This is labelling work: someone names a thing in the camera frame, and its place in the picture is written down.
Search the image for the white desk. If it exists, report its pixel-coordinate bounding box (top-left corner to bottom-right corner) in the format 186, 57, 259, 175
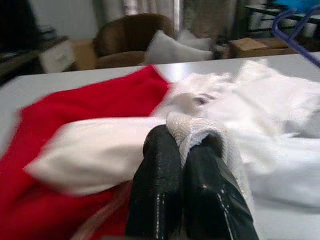
243, 4, 320, 35

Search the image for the grey curtain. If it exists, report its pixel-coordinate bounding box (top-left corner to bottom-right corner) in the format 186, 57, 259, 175
183, 0, 242, 42
119, 0, 176, 20

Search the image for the brown cardboard box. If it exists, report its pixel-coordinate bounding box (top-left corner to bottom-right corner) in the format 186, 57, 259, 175
227, 37, 300, 60

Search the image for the steel pole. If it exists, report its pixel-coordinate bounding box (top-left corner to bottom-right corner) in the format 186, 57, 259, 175
173, 0, 184, 36

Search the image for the black television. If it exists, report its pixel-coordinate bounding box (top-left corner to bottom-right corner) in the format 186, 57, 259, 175
0, 0, 40, 52

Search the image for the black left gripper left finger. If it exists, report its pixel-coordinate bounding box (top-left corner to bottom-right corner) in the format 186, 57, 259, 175
124, 124, 187, 240

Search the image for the white drawer TV stand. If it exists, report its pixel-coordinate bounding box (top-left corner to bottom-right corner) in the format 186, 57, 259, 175
0, 36, 77, 85

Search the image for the blue bag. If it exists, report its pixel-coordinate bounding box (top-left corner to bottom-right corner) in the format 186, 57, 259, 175
273, 0, 320, 13

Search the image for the cream garment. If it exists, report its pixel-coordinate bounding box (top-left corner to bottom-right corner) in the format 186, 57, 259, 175
23, 116, 172, 197

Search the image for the blue plastic hanger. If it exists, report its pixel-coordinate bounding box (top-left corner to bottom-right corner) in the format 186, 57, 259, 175
271, 6, 320, 62

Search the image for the grey pillow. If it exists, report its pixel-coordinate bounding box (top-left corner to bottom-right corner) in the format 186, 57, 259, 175
174, 29, 216, 61
145, 29, 185, 65

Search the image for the red cloth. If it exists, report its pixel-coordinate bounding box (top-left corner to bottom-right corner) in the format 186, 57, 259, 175
0, 64, 174, 240

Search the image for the white lace top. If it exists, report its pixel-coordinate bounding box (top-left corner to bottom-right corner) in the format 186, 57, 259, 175
154, 58, 320, 210

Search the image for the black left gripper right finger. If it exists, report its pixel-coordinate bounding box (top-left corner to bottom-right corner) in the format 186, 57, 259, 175
183, 134, 261, 240

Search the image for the brown armchair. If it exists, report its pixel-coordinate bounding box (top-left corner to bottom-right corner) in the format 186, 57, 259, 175
92, 13, 176, 70

